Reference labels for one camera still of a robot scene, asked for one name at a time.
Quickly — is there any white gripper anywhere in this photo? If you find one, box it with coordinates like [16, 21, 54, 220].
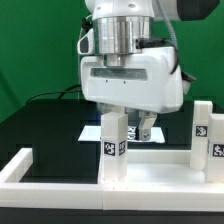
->
[81, 47, 183, 141]

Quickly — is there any white desk top tray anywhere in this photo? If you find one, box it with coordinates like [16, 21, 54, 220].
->
[97, 148, 224, 186]

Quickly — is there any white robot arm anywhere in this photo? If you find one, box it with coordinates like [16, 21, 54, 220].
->
[77, 0, 221, 141]

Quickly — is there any fiducial marker sheet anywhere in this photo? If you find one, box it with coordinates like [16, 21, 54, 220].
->
[78, 125, 165, 144]

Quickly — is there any white U-shaped fence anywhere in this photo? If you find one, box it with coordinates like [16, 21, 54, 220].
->
[0, 148, 224, 212]

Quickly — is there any black cable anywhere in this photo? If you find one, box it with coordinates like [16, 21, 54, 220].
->
[25, 84, 83, 106]

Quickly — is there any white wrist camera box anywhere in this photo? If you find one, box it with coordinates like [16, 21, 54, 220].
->
[77, 29, 94, 55]

